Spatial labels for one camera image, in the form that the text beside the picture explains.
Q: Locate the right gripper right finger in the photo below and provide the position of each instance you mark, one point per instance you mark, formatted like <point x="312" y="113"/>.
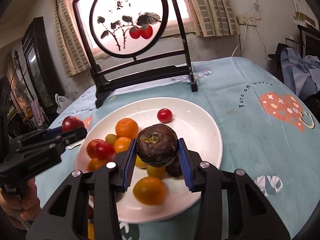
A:
<point x="189" y="162"/>

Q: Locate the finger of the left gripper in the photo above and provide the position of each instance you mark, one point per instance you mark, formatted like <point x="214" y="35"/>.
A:
<point x="50" y="133"/>
<point x="71" y="136"/>

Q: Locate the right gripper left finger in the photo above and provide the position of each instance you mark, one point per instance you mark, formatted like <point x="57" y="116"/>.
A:
<point x="125" y="164"/>

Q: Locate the large dark red plum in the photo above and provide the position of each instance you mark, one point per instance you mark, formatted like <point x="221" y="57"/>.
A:
<point x="70" y="122"/>

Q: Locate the large dark water chestnut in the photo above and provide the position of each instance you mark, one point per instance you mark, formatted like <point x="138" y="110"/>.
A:
<point x="157" y="145"/>

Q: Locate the left hand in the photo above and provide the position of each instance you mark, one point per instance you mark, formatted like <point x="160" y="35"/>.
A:
<point x="26" y="208"/>

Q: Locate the dark brown water chestnut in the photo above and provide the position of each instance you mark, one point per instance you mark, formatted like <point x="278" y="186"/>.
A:
<point x="174" y="169"/>

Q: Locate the white round plate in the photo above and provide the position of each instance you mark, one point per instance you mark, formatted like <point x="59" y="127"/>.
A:
<point x="190" y="122"/>

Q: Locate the white plastic bag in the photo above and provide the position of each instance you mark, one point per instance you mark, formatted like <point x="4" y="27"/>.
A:
<point x="62" y="103"/>

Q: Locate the yellow cherry tomato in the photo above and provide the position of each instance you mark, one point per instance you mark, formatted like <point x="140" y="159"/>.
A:
<point x="157" y="172"/>

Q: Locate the orange tangerine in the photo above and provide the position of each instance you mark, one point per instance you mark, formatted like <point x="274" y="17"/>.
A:
<point x="127" y="128"/>

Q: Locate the yellow-orange cherry tomato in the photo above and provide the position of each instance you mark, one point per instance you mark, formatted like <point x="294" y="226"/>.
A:
<point x="150" y="191"/>

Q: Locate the red cherry tomato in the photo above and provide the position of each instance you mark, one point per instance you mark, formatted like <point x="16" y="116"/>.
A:
<point x="164" y="115"/>

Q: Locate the left beige curtain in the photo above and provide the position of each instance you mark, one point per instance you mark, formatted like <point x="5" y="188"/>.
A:
<point x="74" y="59"/>

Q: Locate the beige curtain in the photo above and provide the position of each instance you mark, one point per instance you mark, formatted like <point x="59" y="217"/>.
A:
<point x="213" y="18"/>
<point x="74" y="59"/>

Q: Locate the round painted screen ornament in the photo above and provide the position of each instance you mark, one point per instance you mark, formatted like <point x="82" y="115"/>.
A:
<point x="115" y="34"/>

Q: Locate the blue clothes pile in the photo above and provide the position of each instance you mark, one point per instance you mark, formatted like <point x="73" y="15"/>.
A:
<point x="301" y="75"/>

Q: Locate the right beige curtain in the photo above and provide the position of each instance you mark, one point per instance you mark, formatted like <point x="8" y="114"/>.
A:
<point x="213" y="18"/>

